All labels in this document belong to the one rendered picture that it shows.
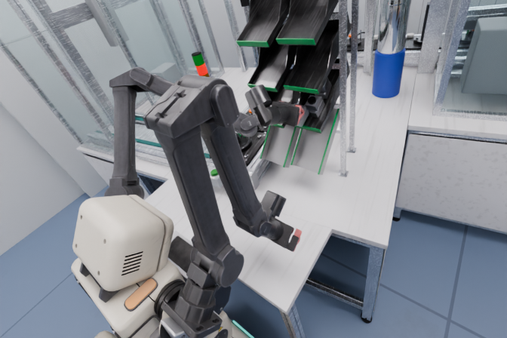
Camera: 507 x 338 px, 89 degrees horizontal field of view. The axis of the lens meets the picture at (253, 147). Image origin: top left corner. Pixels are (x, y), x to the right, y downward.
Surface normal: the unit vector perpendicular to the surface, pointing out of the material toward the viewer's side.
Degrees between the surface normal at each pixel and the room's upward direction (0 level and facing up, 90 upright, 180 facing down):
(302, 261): 0
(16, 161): 90
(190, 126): 90
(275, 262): 0
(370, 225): 0
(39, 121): 90
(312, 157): 45
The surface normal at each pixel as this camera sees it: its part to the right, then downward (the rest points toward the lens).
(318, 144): -0.58, -0.11
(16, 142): 0.78, 0.25
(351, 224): -0.22, -0.76
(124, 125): -0.04, -0.10
